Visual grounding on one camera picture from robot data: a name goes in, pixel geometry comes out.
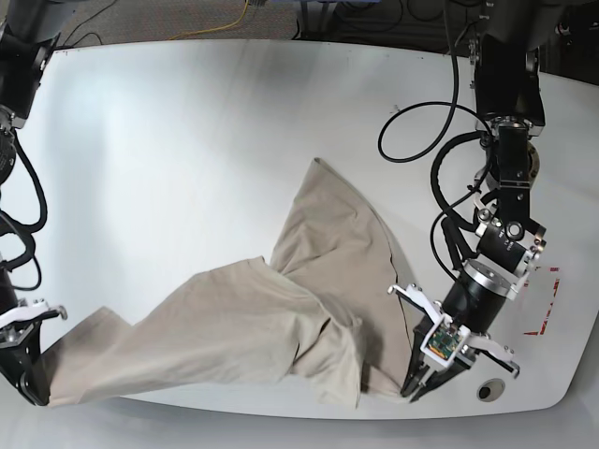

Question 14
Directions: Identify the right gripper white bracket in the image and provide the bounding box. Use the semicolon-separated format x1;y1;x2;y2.
1;299;67;406

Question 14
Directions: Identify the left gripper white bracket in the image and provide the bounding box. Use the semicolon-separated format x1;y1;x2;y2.
387;284;520;403

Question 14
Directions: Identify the beige t-shirt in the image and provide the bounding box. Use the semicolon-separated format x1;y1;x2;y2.
42;158;416;408

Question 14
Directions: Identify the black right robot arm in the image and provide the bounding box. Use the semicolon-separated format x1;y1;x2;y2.
1;0;77;407

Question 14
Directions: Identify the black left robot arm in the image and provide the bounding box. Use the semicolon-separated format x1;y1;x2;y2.
390;1;564;401

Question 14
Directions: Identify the red tape rectangle marking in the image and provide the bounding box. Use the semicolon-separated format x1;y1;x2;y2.
519;267;561;336

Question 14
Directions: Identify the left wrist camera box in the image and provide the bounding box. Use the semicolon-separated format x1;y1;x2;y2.
420;313;471;369

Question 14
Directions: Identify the right table cable grommet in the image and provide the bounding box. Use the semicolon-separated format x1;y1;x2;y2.
476;378;505;403

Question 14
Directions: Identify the yellow cable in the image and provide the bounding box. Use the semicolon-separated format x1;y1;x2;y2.
171;0;249;40

